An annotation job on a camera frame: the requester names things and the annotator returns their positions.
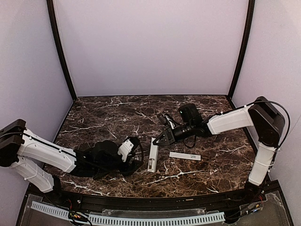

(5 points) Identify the white remote control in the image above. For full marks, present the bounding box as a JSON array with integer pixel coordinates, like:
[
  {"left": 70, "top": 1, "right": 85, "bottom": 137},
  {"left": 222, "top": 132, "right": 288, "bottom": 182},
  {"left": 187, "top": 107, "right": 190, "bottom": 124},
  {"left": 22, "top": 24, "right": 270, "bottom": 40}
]
[{"left": 147, "top": 138, "right": 158, "bottom": 173}]

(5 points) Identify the white battery cover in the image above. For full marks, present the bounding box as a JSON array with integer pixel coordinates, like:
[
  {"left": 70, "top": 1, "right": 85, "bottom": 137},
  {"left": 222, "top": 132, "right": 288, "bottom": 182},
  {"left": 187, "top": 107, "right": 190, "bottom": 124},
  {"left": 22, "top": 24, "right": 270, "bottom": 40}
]
[{"left": 169, "top": 152, "right": 201, "bottom": 161}]

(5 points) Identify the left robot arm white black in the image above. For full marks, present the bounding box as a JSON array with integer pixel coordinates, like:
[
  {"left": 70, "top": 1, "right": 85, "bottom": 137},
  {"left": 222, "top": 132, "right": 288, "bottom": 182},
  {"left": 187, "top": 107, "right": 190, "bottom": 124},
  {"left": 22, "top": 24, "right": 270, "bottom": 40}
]
[{"left": 0, "top": 119, "right": 143, "bottom": 193}]

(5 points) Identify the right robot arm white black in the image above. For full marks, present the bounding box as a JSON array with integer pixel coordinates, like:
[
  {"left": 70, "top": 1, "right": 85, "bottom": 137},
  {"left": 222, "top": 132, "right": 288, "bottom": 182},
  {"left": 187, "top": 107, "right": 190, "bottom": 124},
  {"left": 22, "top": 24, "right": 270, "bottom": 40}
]
[{"left": 152, "top": 96, "right": 291, "bottom": 202}]

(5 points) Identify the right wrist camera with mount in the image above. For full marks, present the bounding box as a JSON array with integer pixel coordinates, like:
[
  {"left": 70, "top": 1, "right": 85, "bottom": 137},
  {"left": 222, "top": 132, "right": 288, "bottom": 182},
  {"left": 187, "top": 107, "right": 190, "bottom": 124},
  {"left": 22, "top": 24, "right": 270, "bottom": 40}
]
[{"left": 157, "top": 113, "right": 180, "bottom": 129}]

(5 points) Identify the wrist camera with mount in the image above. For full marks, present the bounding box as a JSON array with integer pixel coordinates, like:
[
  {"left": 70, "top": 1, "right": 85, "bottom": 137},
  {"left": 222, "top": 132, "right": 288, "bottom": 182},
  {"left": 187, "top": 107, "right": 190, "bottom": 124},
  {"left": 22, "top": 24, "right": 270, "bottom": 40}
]
[
  {"left": 118, "top": 137, "right": 140, "bottom": 162},
  {"left": 157, "top": 113, "right": 180, "bottom": 129}
]

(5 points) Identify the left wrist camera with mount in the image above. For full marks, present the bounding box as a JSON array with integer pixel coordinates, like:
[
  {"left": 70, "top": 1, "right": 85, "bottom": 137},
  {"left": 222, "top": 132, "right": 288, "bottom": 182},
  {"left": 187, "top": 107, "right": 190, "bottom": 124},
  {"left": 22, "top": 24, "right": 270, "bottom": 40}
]
[{"left": 118, "top": 137, "right": 140, "bottom": 162}]

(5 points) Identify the grey slotted cable duct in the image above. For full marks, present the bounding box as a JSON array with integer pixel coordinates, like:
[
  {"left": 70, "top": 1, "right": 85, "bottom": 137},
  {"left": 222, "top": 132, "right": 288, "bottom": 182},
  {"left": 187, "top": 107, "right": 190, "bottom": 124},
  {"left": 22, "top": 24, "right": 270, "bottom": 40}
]
[{"left": 31, "top": 201, "right": 225, "bottom": 226}]

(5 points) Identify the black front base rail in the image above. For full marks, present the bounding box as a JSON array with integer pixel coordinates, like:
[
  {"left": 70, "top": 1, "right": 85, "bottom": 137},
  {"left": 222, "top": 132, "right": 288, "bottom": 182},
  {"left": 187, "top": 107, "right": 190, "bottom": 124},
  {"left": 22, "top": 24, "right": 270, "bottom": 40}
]
[{"left": 23, "top": 180, "right": 287, "bottom": 218}]

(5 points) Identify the black right frame post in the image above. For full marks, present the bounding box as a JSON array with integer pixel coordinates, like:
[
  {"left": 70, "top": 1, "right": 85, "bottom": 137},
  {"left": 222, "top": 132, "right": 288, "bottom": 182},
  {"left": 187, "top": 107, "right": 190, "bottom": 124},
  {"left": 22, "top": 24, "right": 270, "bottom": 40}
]
[{"left": 228, "top": 0, "right": 255, "bottom": 99}]

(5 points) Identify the black frame post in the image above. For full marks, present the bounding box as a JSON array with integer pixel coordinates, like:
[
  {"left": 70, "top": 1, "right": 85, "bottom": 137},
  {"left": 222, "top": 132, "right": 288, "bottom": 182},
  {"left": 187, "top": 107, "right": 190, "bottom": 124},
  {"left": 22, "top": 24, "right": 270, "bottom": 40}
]
[
  {"left": 46, "top": 0, "right": 77, "bottom": 102},
  {"left": 228, "top": 0, "right": 255, "bottom": 99}
]

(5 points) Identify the black left frame post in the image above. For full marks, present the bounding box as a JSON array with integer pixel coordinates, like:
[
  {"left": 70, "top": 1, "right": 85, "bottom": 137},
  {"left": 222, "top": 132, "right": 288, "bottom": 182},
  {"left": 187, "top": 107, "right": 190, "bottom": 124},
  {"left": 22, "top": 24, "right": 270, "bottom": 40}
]
[{"left": 46, "top": 0, "right": 77, "bottom": 102}]

